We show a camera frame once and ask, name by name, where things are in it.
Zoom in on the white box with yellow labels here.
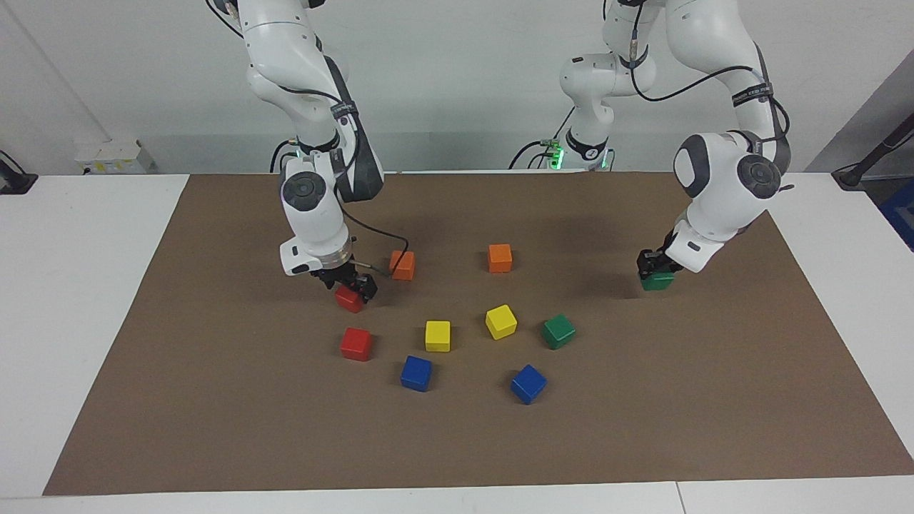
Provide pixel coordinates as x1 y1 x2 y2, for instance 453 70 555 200
75 139 156 174

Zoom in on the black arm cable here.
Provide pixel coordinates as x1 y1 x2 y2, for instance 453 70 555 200
275 86 410 278
603 0 793 193

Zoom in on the blue crate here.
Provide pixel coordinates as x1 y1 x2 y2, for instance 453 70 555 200
880 178 914 252

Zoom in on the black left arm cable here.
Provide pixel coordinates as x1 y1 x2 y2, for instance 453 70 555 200
603 0 793 193

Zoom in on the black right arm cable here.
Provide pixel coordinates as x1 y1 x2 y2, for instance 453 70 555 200
275 86 410 278

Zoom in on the black right base cable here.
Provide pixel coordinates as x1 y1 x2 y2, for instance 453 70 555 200
270 138 299 173

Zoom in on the black stand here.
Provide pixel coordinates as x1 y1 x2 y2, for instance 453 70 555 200
832 114 914 190

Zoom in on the black clamp mount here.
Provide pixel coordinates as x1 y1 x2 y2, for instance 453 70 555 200
0 150 38 195

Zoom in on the black base cable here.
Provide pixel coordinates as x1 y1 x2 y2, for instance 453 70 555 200
508 107 576 170
270 138 299 173

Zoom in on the red wooden block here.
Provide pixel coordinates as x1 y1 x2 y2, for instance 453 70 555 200
340 328 373 362
334 284 368 313

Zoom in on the blue wooden block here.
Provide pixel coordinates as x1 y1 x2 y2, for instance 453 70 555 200
400 356 433 393
510 364 548 405

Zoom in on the brown paper mat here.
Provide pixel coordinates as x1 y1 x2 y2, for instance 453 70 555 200
43 171 914 497

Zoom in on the black left base cable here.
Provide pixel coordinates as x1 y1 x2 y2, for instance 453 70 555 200
508 107 576 170

